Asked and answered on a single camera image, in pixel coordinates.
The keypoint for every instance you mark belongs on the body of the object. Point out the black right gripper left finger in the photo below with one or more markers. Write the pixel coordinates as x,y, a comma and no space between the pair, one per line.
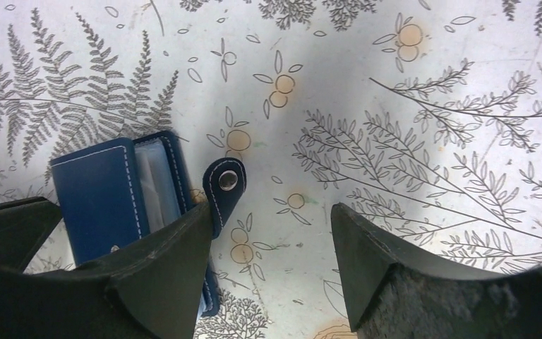
148,289

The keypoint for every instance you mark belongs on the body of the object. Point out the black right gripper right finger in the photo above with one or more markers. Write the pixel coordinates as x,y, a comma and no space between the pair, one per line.
394,289

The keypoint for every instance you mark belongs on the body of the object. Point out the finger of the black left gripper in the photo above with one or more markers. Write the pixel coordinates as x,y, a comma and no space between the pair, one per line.
25,225

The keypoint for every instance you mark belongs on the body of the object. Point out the blue leather card holder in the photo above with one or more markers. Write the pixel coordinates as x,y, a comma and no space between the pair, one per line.
117,192

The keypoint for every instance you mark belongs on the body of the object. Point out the floral table mat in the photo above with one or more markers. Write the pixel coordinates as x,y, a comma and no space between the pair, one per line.
425,115

